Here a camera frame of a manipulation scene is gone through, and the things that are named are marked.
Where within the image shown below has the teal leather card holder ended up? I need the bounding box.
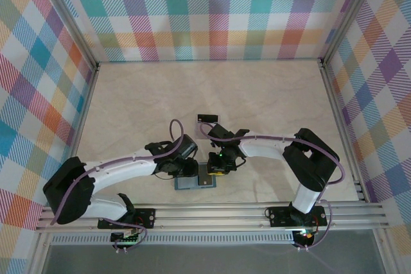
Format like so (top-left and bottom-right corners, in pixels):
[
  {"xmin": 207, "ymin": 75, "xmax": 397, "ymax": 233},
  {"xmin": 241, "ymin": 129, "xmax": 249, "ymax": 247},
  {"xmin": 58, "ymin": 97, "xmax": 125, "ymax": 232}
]
[{"xmin": 174, "ymin": 163, "xmax": 218, "ymax": 191}]

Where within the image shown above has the left controller circuit board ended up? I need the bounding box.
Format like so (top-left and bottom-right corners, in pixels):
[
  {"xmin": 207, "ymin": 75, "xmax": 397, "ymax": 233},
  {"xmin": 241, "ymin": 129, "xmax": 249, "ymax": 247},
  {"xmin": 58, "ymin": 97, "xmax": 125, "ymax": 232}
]
[{"xmin": 110, "ymin": 230, "xmax": 142, "ymax": 244}]

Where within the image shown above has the controller circuit board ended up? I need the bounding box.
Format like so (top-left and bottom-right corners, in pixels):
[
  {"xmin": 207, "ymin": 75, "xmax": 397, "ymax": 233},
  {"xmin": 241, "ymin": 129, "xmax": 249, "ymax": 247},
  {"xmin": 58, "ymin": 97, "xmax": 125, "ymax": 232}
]
[
  {"xmin": 295, "ymin": 227, "xmax": 317, "ymax": 246},
  {"xmin": 110, "ymin": 230, "xmax": 142, "ymax": 244}
]

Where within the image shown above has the right controller circuit board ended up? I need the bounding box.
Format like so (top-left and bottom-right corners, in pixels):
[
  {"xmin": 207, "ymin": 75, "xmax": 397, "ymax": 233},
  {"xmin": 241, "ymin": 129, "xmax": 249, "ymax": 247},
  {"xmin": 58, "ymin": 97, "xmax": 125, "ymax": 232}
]
[{"xmin": 295, "ymin": 227, "xmax": 317, "ymax": 246}]

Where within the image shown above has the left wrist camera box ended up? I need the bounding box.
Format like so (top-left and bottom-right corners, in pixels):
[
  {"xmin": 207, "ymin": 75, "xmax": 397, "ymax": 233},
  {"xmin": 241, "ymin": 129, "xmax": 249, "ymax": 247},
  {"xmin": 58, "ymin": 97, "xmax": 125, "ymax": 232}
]
[{"xmin": 171, "ymin": 134, "xmax": 197, "ymax": 159}]

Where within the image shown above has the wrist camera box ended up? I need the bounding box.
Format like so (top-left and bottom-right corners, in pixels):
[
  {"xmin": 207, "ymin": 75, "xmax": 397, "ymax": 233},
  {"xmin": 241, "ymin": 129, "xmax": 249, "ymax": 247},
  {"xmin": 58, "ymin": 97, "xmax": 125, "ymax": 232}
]
[
  {"xmin": 171, "ymin": 134, "xmax": 197, "ymax": 159},
  {"xmin": 208, "ymin": 123, "xmax": 234, "ymax": 142}
]

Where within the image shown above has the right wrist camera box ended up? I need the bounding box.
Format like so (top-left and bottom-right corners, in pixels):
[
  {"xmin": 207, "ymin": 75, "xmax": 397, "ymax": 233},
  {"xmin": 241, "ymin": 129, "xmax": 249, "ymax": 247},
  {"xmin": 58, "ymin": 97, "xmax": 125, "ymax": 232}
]
[{"xmin": 208, "ymin": 123, "xmax": 234, "ymax": 142}]

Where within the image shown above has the aluminium mounting rail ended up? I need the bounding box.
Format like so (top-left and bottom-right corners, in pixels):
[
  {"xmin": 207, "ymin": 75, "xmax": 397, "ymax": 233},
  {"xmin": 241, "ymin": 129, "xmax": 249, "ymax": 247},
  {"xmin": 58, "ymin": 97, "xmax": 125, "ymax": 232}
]
[{"xmin": 34, "ymin": 203, "xmax": 391, "ymax": 232}]

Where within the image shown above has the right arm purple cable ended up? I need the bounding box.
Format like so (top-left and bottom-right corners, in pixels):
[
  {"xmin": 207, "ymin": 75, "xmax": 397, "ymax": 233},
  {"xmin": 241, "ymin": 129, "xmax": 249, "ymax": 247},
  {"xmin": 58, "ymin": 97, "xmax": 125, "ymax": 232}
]
[{"xmin": 198, "ymin": 123, "xmax": 347, "ymax": 252}]

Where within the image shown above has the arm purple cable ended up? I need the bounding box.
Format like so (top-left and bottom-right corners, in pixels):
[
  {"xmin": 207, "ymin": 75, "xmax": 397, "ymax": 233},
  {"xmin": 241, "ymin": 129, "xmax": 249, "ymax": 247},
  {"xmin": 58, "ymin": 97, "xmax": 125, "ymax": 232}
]
[
  {"xmin": 198, "ymin": 123, "xmax": 347, "ymax": 252},
  {"xmin": 50, "ymin": 118, "xmax": 186, "ymax": 254}
]

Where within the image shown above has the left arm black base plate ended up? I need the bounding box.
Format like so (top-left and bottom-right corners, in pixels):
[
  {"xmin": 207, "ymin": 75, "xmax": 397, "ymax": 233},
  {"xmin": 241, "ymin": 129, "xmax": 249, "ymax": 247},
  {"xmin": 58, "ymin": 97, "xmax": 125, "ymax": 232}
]
[{"xmin": 97, "ymin": 208, "xmax": 157, "ymax": 230}]

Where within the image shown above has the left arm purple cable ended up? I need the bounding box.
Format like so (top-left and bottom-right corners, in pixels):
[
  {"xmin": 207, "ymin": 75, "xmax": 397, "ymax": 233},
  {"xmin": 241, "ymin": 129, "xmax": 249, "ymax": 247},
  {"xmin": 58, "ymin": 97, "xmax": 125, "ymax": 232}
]
[{"xmin": 50, "ymin": 118, "xmax": 186, "ymax": 254}]

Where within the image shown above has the grey slotted cable duct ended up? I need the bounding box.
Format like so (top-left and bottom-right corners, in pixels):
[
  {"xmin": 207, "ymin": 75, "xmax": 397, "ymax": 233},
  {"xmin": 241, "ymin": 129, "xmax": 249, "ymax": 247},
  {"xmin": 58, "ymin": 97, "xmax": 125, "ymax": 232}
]
[{"xmin": 49, "ymin": 234, "xmax": 296, "ymax": 245}]

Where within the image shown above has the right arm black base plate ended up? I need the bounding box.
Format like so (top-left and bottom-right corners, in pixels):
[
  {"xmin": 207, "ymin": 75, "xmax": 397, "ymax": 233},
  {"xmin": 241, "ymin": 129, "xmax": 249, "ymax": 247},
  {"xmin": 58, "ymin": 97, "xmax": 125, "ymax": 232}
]
[{"xmin": 268, "ymin": 205, "xmax": 328, "ymax": 227}]

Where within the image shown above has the aluminium table side rail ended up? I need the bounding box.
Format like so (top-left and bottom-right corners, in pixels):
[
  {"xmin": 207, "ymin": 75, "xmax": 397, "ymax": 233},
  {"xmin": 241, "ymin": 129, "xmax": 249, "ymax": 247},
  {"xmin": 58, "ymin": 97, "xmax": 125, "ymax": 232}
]
[
  {"xmin": 56, "ymin": 62, "xmax": 100, "ymax": 207},
  {"xmin": 319, "ymin": 58, "xmax": 369, "ymax": 203}
]

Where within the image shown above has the aluminium frame leg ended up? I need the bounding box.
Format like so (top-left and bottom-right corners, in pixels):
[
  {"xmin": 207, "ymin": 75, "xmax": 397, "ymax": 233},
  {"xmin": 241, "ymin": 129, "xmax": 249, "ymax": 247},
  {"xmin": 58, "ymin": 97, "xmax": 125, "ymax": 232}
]
[
  {"xmin": 27, "ymin": 232, "xmax": 52, "ymax": 274},
  {"xmin": 374, "ymin": 228, "xmax": 399, "ymax": 274}
]

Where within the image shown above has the aluminium corner frame post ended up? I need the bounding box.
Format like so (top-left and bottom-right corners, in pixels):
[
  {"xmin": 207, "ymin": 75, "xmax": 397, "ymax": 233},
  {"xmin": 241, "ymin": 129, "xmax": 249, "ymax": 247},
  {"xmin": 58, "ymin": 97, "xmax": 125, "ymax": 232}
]
[
  {"xmin": 320, "ymin": 0, "xmax": 386, "ymax": 63},
  {"xmin": 33, "ymin": 0, "xmax": 100, "ymax": 69}
]

